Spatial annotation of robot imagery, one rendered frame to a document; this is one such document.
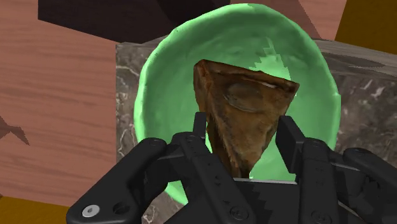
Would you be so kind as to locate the green bowl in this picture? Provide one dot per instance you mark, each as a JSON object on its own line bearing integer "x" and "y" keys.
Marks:
{"x": 186, "y": 80}

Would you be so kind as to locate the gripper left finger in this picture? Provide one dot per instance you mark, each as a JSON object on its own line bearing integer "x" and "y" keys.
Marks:
{"x": 192, "y": 161}

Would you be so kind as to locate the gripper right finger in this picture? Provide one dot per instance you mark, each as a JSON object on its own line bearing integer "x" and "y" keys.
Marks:
{"x": 316, "y": 167}

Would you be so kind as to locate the brown triangular pizza slice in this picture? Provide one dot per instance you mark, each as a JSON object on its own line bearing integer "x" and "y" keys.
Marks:
{"x": 245, "y": 114}

